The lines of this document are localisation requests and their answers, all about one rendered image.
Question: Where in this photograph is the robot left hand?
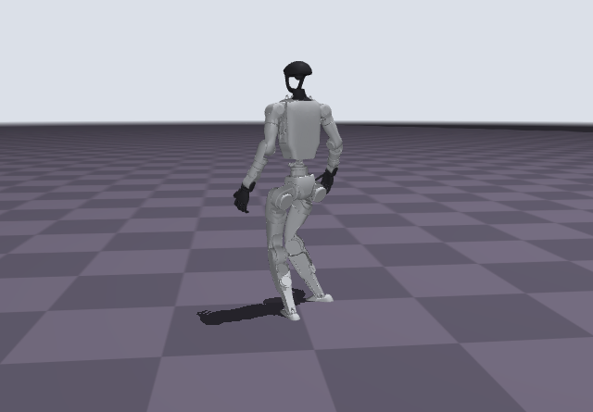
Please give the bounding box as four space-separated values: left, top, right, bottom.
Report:
233 182 256 213

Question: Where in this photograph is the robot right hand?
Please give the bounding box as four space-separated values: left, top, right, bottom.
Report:
315 168 338 194

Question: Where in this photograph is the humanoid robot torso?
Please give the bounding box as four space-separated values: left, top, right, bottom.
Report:
278 95 321 201

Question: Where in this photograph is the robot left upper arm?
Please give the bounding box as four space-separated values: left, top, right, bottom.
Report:
263 102 285 156

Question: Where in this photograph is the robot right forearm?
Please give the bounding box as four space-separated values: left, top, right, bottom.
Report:
326 144 343 173

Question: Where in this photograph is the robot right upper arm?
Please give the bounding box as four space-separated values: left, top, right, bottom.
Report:
319 103 343 151

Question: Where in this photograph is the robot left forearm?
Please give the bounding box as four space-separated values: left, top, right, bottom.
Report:
243 141 269 189

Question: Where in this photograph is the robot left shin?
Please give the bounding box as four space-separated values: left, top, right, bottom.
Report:
268 248 297 316

